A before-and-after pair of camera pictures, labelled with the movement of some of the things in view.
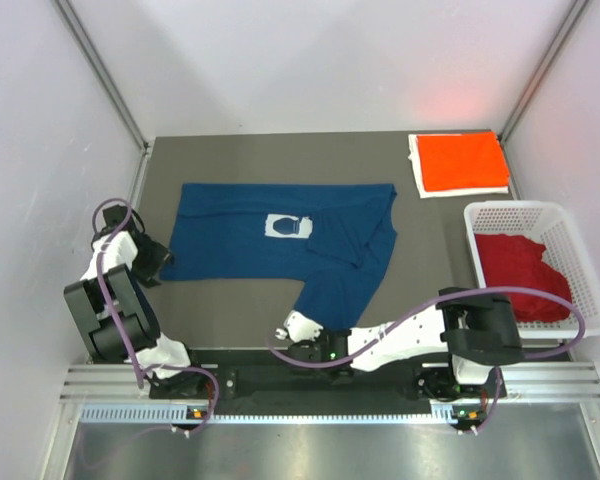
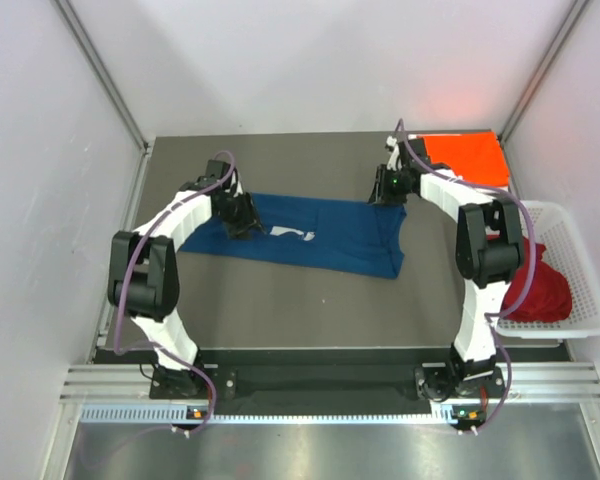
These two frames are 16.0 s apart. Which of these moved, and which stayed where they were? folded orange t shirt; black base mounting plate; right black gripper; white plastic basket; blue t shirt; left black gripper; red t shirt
Moved: left black gripper; blue t shirt; right black gripper
Stayed: red t shirt; white plastic basket; black base mounting plate; folded orange t shirt
